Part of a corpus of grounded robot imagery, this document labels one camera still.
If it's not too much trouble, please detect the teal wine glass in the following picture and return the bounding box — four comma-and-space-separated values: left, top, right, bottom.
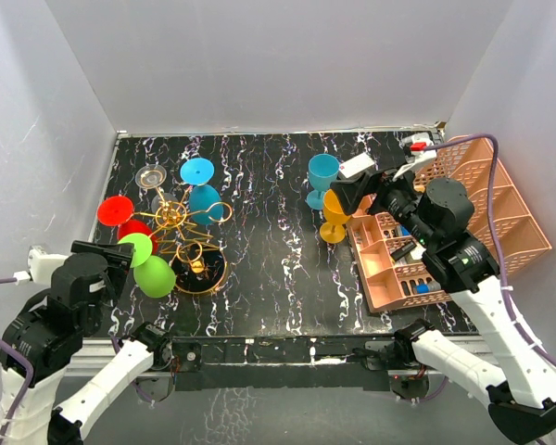
306, 153, 340, 210

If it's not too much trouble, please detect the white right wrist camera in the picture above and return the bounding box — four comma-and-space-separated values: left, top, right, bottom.
393, 132, 436, 181

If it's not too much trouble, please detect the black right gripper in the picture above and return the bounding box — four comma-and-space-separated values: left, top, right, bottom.
331, 160, 437, 248

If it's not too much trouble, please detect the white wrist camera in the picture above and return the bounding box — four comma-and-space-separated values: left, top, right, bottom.
393, 132, 436, 181
13, 245, 68, 286

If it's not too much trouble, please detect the black marker pen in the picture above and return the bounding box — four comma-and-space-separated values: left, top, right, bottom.
390, 242, 415, 261

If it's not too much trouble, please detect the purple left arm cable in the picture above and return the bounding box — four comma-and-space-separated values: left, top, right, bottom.
0, 275, 34, 441

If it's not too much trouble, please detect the green wine glass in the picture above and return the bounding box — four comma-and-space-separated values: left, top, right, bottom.
118, 233, 176, 299

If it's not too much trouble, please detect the blue white small bottle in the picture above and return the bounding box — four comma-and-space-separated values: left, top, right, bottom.
415, 281, 441, 294

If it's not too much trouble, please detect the yellow wine glass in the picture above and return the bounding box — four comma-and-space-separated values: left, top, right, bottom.
320, 189, 350, 244

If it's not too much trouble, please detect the red wine glass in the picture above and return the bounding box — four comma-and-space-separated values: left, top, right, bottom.
96, 195, 158, 255

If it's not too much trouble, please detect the aluminium frame rail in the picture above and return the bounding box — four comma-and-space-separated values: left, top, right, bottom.
65, 335, 553, 445

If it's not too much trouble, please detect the clear wine glass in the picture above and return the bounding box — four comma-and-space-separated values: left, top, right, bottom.
134, 164, 179, 213

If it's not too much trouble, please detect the gold wire glass rack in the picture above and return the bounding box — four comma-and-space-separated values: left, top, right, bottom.
147, 185, 233, 296

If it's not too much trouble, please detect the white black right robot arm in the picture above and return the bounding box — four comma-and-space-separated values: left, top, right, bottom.
331, 171, 556, 444

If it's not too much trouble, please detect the blue wine glass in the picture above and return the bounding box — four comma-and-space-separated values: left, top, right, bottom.
180, 158, 223, 226

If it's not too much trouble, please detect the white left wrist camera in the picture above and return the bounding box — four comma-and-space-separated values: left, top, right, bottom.
13, 245, 68, 286

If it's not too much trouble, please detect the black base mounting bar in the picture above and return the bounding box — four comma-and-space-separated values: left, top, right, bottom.
133, 331, 451, 393

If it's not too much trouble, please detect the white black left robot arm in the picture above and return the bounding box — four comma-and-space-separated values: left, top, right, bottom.
0, 241, 173, 444

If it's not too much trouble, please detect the pink plastic file organizer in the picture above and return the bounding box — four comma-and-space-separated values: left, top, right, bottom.
347, 134, 553, 314

